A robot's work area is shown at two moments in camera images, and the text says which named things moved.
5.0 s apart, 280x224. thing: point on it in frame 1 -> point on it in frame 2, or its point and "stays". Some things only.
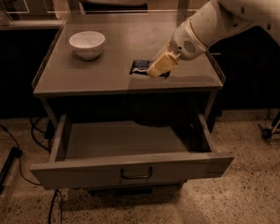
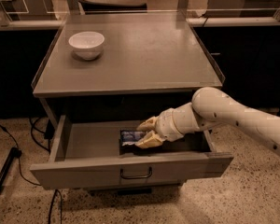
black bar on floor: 15,152 stays
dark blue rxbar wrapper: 141,67 -> 131,137
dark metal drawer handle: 136,176 stays
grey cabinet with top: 119,128 stays
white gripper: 186,44 -> 164,125
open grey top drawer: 109,153 stays
